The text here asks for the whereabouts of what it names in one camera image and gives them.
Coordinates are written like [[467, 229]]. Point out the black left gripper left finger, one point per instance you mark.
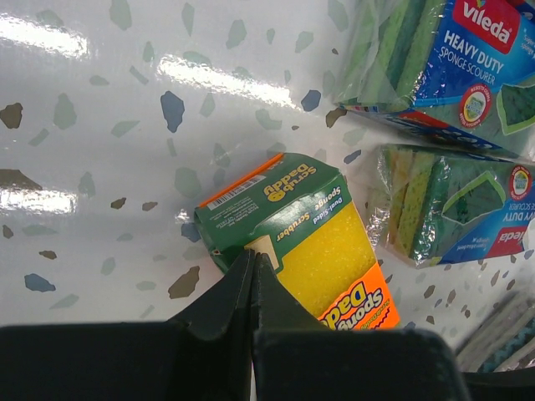
[[202, 353]]

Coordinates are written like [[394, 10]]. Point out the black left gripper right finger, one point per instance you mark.
[[295, 357]]

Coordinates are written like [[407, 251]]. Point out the Scrub Daddy sponge pack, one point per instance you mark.
[[299, 212]]

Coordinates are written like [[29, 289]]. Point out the Vileda sponge pack near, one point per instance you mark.
[[431, 206]]

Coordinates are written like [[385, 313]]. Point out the vileda sponge pack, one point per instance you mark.
[[431, 206], [460, 71]]

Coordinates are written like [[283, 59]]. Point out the pink striped sponge pack left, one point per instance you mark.
[[504, 342]]

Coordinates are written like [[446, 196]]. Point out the Vileda sponge pack middle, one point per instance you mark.
[[460, 71]]

